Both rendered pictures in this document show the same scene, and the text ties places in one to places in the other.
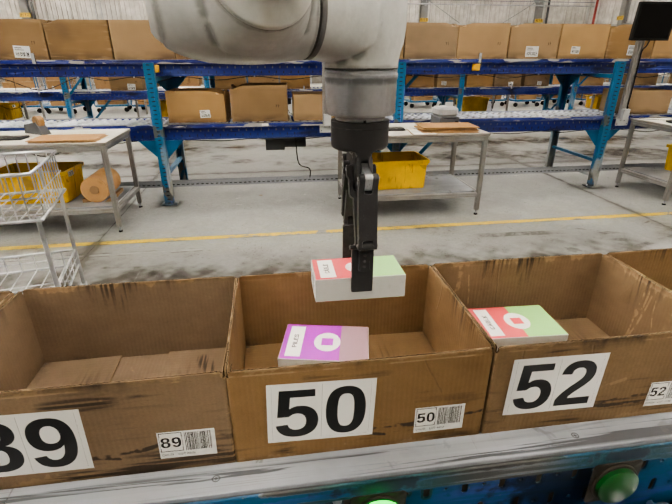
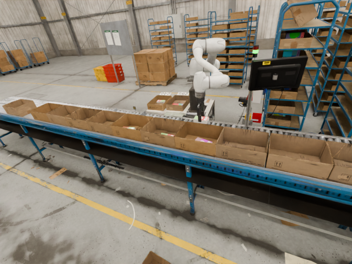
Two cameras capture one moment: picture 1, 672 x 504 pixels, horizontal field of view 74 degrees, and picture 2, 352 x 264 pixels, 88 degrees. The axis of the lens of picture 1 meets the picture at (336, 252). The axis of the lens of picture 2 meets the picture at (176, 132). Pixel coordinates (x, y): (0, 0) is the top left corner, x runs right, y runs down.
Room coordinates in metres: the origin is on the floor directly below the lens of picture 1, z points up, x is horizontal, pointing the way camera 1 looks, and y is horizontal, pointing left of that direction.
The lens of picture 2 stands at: (1.93, 0.67, 1.99)
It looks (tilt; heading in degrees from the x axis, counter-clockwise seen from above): 33 degrees down; 217
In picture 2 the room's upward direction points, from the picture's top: 7 degrees counter-clockwise
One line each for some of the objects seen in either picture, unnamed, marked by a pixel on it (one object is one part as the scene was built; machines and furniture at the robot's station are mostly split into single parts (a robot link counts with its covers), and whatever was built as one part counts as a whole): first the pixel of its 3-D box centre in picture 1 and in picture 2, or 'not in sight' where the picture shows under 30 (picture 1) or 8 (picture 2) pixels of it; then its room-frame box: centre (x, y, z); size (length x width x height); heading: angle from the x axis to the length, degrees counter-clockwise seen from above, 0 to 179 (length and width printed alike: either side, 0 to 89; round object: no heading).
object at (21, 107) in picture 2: not in sight; (20, 107); (1.10, -3.14, 0.96); 0.39 x 0.29 x 0.17; 98
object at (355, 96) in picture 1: (360, 94); (200, 93); (0.59, -0.03, 1.40); 0.09 x 0.09 x 0.06
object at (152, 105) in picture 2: not in sight; (160, 102); (-0.20, -1.20, 0.80); 0.38 x 0.28 x 0.10; 12
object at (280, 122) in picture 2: not in sight; (278, 116); (-0.80, 0.50, 0.59); 0.40 x 0.30 x 0.10; 6
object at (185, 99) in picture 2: not in sight; (178, 102); (-0.30, -0.90, 0.80); 0.38 x 0.28 x 0.10; 12
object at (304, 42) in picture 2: not in sight; (294, 40); (-0.80, 0.49, 1.59); 0.40 x 0.30 x 0.10; 8
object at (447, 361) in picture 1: (347, 347); (199, 139); (0.66, -0.02, 0.96); 0.39 x 0.29 x 0.17; 98
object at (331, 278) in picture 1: (356, 277); (201, 119); (0.59, -0.03, 1.14); 0.13 x 0.07 x 0.04; 98
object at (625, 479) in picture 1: (618, 487); not in sight; (0.50, -0.45, 0.81); 0.07 x 0.01 x 0.07; 98
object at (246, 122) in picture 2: not in sight; (250, 98); (-0.11, 0.23, 1.11); 0.12 x 0.05 x 0.88; 98
